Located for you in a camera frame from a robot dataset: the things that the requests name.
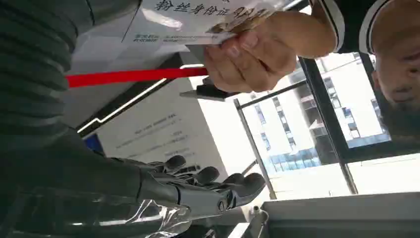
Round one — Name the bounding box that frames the red lanyard strap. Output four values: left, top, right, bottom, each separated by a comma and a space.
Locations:
65, 67, 210, 89

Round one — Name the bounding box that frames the black lanyard clip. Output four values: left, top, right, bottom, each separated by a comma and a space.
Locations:
179, 76, 242, 102

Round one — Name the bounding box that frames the grey window ledge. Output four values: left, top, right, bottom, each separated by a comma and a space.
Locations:
244, 191, 420, 238

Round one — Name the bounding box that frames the person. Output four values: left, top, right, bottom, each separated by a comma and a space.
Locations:
308, 0, 420, 140

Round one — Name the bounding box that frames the person's hand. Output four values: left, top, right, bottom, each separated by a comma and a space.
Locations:
203, 10, 337, 94

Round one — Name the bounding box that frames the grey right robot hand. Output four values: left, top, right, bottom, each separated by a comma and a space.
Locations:
0, 128, 267, 238

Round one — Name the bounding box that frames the white printed sign board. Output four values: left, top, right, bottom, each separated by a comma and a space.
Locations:
94, 77, 229, 180

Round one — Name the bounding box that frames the ribbed grey right arm sleeve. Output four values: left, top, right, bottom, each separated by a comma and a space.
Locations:
0, 0, 142, 152

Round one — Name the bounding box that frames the white building outside window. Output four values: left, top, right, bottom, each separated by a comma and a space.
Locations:
241, 52, 392, 175

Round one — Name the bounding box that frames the dark window frame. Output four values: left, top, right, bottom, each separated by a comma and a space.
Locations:
233, 52, 420, 200

